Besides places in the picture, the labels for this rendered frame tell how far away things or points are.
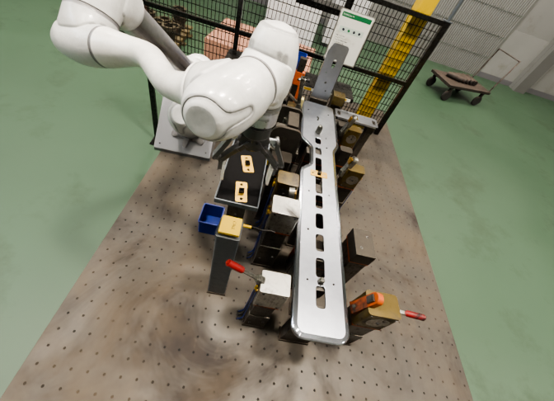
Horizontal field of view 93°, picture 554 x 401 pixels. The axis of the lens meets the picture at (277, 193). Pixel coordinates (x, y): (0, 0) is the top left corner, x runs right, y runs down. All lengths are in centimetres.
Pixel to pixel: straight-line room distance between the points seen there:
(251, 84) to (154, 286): 93
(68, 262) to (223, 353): 133
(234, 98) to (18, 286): 193
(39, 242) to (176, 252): 121
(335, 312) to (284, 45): 76
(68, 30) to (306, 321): 102
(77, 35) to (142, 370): 99
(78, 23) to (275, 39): 55
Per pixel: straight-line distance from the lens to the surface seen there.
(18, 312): 211
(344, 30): 202
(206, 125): 42
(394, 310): 97
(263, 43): 54
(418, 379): 141
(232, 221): 78
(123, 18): 100
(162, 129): 164
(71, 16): 94
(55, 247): 223
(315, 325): 89
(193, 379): 111
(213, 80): 43
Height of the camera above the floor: 181
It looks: 47 degrees down
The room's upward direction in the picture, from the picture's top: 21 degrees clockwise
